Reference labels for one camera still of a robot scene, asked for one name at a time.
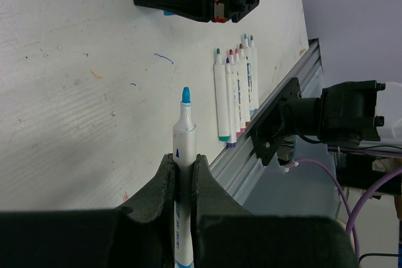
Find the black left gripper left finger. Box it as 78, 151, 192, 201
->
1, 154, 175, 267

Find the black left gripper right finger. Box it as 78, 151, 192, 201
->
191, 155, 358, 267

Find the green capped white marker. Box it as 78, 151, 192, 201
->
214, 48, 230, 142

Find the magenta capped white marker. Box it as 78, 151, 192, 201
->
229, 49, 241, 137

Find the blue pen cap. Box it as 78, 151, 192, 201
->
163, 11, 175, 16

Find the pink capped white marker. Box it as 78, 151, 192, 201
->
234, 48, 246, 133

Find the purple capped white marker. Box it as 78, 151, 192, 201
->
225, 57, 237, 148

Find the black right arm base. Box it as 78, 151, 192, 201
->
258, 80, 386, 166

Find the aluminium mounting rail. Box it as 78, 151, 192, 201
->
210, 39, 322, 205

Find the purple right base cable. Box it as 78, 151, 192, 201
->
281, 147, 402, 256

